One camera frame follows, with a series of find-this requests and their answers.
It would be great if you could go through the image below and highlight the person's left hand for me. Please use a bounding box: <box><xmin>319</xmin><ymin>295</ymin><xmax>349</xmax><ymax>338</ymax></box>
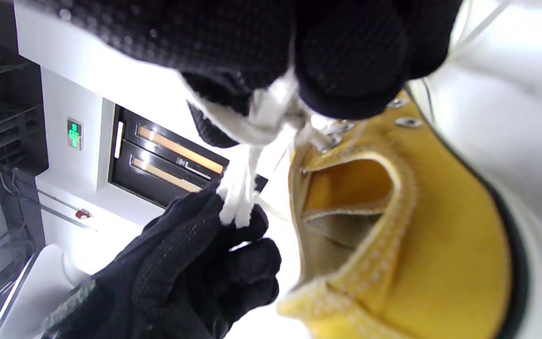
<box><xmin>40</xmin><ymin>184</ymin><xmax>282</xmax><ymax>339</ymax></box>

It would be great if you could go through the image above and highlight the white shoe lace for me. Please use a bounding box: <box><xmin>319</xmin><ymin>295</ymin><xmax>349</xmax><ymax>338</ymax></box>
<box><xmin>182</xmin><ymin>66</ymin><xmax>356</xmax><ymax>229</ymax></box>

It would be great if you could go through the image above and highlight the black double door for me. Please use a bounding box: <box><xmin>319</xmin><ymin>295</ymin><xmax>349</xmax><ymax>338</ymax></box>
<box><xmin>109</xmin><ymin>105</ymin><xmax>269</xmax><ymax>208</ymax></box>

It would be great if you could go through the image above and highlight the yellow canvas shoe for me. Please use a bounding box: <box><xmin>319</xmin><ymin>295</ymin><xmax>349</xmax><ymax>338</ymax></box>
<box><xmin>276</xmin><ymin>89</ymin><xmax>542</xmax><ymax>339</ymax></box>

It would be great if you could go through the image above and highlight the person's right hand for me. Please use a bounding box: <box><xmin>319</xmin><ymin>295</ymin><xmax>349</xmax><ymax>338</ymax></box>
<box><xmin>31</xmin><ymin>0</ymin><xmax>462</xmax><ymax>147</ymax></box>

